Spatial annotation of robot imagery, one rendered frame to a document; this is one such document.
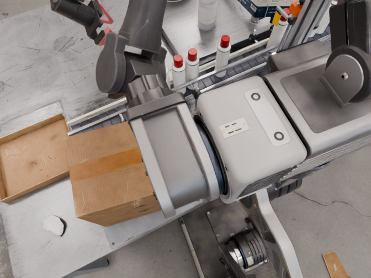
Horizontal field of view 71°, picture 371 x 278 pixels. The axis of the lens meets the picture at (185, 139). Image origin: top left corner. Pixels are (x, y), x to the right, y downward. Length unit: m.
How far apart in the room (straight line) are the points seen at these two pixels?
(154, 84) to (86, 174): 0.43
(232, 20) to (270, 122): 1.11
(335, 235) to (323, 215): 0.13
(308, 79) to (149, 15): 0.26
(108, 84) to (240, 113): 0.23
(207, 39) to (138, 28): 0.88
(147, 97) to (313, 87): 0.23
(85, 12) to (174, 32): 0.57
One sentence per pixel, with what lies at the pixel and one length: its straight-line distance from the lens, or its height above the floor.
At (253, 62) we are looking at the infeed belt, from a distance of 1.25.
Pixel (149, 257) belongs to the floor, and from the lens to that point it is 1.83.
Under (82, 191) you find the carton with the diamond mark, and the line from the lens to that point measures 0.77.
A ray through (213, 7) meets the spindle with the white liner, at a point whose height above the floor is 1.00.
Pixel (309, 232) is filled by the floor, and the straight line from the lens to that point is 1.98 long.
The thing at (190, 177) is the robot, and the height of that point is 1.49.
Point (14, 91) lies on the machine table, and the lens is 1.43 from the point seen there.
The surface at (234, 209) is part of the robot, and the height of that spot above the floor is 0.26.
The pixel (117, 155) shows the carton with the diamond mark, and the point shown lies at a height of 1.12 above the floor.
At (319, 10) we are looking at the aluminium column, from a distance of 0.97.
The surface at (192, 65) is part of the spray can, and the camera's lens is 1.00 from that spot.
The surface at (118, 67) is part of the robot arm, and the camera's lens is 0.44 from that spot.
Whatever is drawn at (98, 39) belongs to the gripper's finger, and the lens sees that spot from 0.88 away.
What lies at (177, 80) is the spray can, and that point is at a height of 0.99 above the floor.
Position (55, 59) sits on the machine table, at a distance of 1.45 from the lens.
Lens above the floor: 1.81
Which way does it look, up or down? 66 degrees down
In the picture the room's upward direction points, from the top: 2 degrees counter-clockwise
